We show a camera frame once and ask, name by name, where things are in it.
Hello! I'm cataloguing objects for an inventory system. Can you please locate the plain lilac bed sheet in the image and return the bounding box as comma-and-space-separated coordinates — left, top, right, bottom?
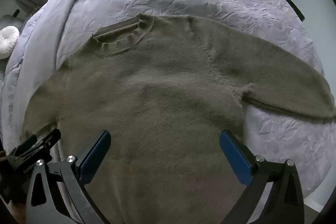
10, 0, 92, 135

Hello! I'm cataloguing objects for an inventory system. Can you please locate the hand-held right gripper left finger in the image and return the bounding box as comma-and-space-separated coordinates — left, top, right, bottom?
25, 130, 112, 224

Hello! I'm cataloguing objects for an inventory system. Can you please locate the black bar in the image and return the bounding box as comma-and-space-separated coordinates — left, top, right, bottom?
273, 0, 305, 21

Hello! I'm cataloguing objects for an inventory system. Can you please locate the white round pleated cushion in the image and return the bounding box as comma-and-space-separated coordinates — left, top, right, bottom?
0, 26, 20, 59

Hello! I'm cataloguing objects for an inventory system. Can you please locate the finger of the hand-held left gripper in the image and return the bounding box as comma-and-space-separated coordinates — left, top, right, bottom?
10, 134, 38, 159
35, 129, 62, 152

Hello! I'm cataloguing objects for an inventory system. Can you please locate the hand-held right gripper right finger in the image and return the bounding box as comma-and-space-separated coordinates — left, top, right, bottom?
219, 130, 305, 224

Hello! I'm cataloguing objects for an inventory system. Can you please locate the olive brown knit sweater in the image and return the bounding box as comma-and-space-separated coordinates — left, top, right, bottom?
22, 13, 336, 224

